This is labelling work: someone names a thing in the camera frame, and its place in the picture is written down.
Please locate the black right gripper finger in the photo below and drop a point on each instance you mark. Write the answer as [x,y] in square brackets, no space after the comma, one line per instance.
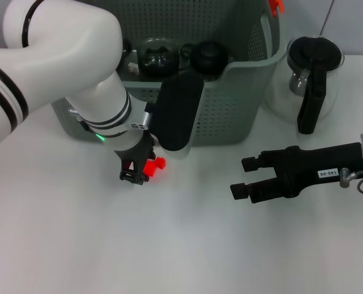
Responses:
[239,191]
[250,165]

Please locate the grey-green perforated storage bin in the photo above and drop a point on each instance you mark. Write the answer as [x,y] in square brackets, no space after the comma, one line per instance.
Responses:
[230,116]

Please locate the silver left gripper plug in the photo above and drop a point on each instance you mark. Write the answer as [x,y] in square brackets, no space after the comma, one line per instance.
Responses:
[73,112]

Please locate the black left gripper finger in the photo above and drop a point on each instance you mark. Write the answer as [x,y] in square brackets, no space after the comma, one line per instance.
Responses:
[132,177]

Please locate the glass teacup with black sleeve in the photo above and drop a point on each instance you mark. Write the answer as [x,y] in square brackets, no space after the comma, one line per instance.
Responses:
[158,50]
[209,55]
[157,72]

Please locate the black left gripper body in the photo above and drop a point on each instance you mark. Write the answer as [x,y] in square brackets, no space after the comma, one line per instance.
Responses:
[138,150]

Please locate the large red slope brick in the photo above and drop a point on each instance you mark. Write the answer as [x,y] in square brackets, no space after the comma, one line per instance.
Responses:
[151,168]

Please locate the white toy brick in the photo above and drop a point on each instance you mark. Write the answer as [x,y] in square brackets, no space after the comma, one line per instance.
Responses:
[134,68]

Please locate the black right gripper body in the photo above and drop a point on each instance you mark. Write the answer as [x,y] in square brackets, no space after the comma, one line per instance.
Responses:
[319,168]

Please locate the orange bin latch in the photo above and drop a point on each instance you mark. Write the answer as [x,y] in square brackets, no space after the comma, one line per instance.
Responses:
[276,6]

